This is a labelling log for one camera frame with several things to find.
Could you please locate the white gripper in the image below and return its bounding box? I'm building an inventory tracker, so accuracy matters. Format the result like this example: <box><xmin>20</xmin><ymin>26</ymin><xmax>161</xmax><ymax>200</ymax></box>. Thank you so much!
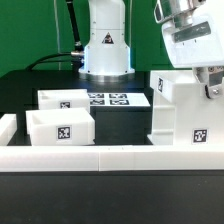
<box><xmin>154</xmin><ymin>0</ymin><xmax>224</xmax><ymax>99</ymax></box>

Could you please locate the white drawer cabinet frame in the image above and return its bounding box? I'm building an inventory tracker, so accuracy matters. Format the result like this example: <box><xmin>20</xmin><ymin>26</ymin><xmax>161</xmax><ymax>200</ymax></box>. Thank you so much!
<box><xmin>148</xmin><ymin>70</ymin><xmax>224</xmax><ymax>145</ymax></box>

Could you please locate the white front drawer box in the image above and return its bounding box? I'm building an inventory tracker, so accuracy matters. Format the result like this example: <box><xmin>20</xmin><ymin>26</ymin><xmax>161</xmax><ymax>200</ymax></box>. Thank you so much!
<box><xmin>26</xmin><ymin>108</ymin><xmax>95</xmax><ymax>146</ymax></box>

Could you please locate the white drawer box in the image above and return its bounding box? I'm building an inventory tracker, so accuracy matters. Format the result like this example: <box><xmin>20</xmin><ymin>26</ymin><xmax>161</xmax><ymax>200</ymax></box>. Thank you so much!
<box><xmin>38</xmin><ymin>89</ymin><xmax>90</xmax><ymax>111</ymax></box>
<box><xmin>26</xmin><ymin>108</ymin><xmax>95</xmax><ymax>146</ymax></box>

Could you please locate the white rear drawer box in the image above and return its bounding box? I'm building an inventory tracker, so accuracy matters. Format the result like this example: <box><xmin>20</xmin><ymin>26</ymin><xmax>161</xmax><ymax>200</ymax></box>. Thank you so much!
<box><xmin>38</xmin><ymin>89</ymin><xmax>90</xmax><ymax>111</ymax></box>

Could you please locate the white marker sheet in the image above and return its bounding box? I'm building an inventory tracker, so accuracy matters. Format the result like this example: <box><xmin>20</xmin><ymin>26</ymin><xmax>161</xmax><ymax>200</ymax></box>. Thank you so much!
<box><xmin>88</xmin><ymin>93</ymin><xmax>150</xmax><ymax>107</ymax></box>

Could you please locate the white left fence piece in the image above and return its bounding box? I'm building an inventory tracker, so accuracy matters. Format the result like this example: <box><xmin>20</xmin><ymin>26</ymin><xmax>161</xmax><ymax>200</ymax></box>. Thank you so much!
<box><xmin>0</xmin><ymin>114</ymin><xmax>17</xmax><ymax>146</ymax></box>

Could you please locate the black cable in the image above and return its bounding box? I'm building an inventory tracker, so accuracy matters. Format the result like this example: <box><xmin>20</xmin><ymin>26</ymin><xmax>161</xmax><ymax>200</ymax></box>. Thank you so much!
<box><xmin>25</xmin><ymin>0</ymin><xmax>84</xmax><ymax>71</ymax></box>

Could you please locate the white front fence rail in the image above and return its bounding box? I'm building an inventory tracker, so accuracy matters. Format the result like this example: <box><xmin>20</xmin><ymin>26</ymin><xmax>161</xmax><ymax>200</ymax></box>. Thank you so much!
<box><xmin>0</xmin><ymin>145</ymin><xmax>224</xmax><ymax>172</ymax></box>

